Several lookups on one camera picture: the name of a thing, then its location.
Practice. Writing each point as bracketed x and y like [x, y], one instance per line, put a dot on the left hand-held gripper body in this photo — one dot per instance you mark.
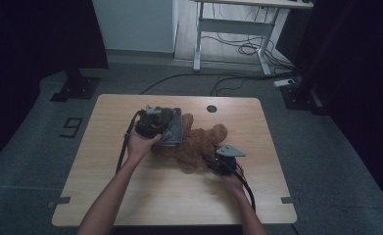
[150, 125]

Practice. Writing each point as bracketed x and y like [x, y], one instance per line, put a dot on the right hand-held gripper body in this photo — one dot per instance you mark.
[226, 161]

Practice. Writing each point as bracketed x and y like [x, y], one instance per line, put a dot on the brown teddy bear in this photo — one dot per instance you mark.
[195, 147]

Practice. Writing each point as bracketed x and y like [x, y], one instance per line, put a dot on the grey fluffy garment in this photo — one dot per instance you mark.
[176, 133]

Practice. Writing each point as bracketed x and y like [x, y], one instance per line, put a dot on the person's right hand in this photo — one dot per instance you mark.
[233, 182]

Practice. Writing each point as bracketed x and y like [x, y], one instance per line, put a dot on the person's left hand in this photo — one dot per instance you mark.
[140, 148]

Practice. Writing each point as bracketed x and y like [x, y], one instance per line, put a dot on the grey tape strip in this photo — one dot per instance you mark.
[288, 199]
[60, 201]

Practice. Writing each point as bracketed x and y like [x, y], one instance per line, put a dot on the black tape floor mark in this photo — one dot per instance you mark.
[76, 122]

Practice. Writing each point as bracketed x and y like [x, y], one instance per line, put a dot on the black stand base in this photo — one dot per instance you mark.
[296, 98]
[78, 88]

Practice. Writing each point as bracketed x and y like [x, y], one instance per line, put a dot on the white power strip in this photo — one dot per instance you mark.
[283, 83]

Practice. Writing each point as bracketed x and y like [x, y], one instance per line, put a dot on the dark curtain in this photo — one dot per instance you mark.
[359, 81]
[32, 49]

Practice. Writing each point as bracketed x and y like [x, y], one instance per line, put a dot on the white desk frame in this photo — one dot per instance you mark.
[234, 26]

